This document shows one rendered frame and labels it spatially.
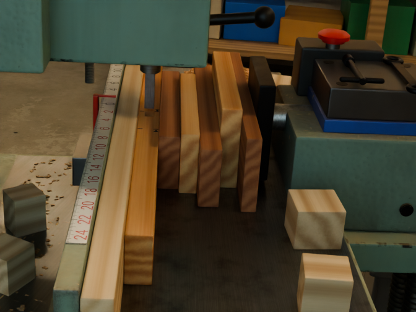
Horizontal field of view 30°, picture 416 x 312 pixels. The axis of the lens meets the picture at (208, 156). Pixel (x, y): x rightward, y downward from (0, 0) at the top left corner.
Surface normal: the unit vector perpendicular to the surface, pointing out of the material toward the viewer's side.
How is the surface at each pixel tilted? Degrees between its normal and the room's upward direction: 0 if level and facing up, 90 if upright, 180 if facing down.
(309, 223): 90
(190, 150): 90
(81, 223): 0
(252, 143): 90
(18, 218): 90
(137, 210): 0
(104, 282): 0
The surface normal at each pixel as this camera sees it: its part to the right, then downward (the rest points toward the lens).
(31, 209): 0.58, 0.36
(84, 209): 0.06, -0.91
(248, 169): 0.04, 0.40
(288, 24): -0.22, 0.38
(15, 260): 0.88, 0.24
